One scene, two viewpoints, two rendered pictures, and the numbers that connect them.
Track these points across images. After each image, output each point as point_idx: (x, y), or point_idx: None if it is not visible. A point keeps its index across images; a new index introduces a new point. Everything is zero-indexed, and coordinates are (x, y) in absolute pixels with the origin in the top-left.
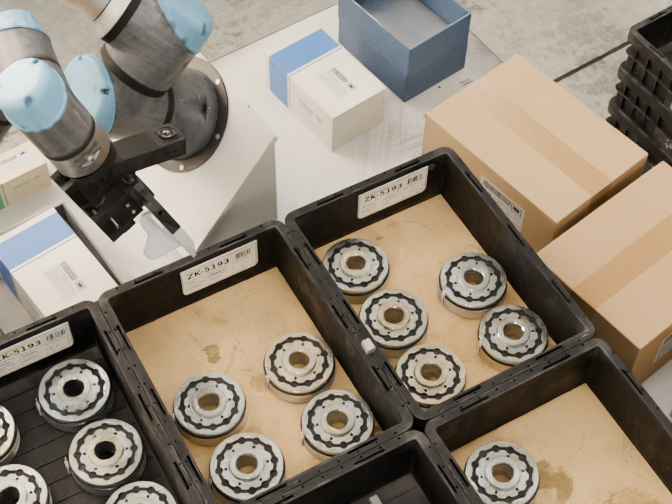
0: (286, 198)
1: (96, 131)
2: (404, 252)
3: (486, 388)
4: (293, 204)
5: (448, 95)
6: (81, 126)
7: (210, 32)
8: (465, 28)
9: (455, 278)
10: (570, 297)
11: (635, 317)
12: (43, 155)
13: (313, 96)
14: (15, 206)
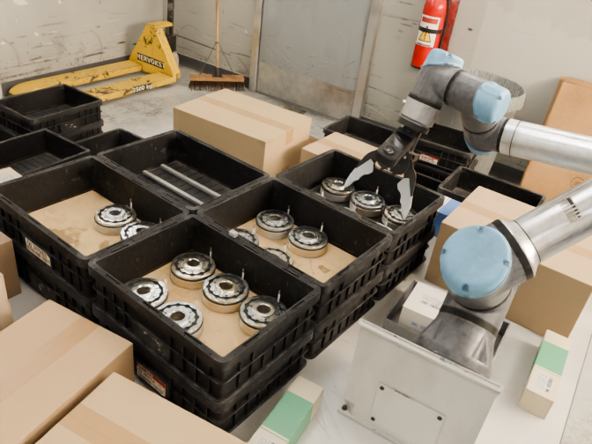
0: (351, 443)
1: (410, 99)
2: (233, 344)
3: (158, 228)
4: (343, 440)
5: None
6: (414, 84)
7: (440, 264)
8: None
9: (190, 314)
10: (106, 277)
11: (50, 316)
12: (545, 427)
13: None
14: (521, 384)
